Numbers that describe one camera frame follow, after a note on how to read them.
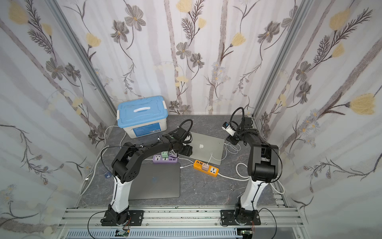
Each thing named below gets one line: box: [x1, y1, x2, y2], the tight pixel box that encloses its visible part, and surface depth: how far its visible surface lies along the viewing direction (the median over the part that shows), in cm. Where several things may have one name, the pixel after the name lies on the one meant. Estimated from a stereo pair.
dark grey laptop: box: [128, 162, 181, 201], surface depth 85 cm
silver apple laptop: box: [178, 131, 226, 166], surface depth 100 cm
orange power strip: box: [192, 159, 220, 178], surface depth 90 cm
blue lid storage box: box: [116, 95, 169, 139], surface depth 102 cm
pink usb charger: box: [201, 162, 210, 172], surface depth 87 cm
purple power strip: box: [152, 154, 179, 164], surface depth 95 cm
